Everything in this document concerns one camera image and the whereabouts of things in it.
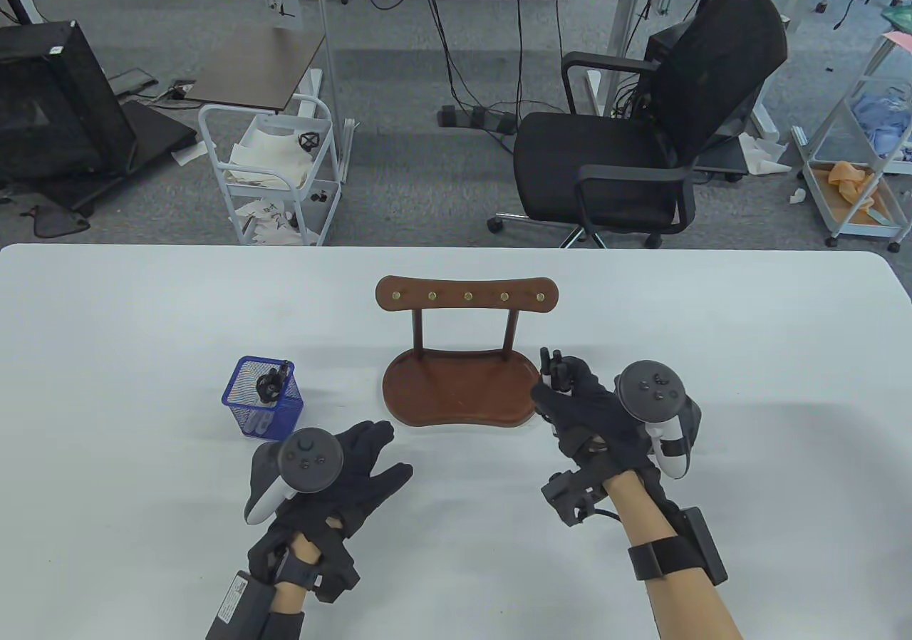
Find black labelled battery box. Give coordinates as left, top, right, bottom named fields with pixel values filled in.
left=205, top=570, right=275, bottom=640

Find black hanging cable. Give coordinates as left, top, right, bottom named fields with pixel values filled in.
left=417, top=0, right=475, bottom=117
left=509, top=0, right=564, bottom=117

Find black equipment case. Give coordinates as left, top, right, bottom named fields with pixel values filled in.
left=0, top=20, right=198, bottom=218

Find crumpled white paper sheet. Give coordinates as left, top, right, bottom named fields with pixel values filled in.
left=737, top=133, right=794, bottom=176

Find white round-railed utility cart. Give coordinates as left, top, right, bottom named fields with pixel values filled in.
left=198, top=95, right=355, bottom=247

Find black computer tower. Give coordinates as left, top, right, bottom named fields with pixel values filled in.
left=645, top=24, right=688, bottom=124

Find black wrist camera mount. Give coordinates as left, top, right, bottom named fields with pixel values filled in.
left=306, top=526, right=361, bottom=602
left=541, top=448, right=621, bottom=528

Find person's left hand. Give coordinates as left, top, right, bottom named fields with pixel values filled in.
left=246, top=420, right=414, bottom=562

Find blue mesh pen holder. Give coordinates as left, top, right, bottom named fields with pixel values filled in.
left=222, top=356, right=305, bottom=443

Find black mesh office chair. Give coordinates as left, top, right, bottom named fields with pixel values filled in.
left=488, top=0, right=790, bottom=249

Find orange cloth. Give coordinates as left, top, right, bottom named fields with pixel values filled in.
left=826, top=161, right=886, bottom=215

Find brown wooden hook rack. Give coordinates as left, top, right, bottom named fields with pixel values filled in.
left=375, top=275, right=560, bottom=429

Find white cloth bag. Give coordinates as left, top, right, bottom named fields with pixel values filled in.
left=229, top=129, right=316, bottom=190

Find black power strip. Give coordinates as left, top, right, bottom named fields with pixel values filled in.
left=437, top=104, right=518, bottom=136

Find white cart with wooden shelves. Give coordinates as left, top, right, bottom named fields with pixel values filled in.
left=791, top=31, right=912, bottom=252

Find person's right hand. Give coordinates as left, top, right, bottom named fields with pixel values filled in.
left=531, top=356, right=658, bottom=482

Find grey white handheld controller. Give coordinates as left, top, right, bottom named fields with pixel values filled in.
left=614, top=360, right=703, bottom=480
left=244, top=428, right=344, bottom=525

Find blue cloth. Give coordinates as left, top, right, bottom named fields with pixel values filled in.
left=851, top=91, right=912, bottom=161

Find person's right forearm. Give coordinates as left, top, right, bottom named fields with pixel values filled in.
left=606, top=465, right=745, bottom=640

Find brown top side table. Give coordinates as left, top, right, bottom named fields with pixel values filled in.
left=184, top=26, right=327, bottom=112

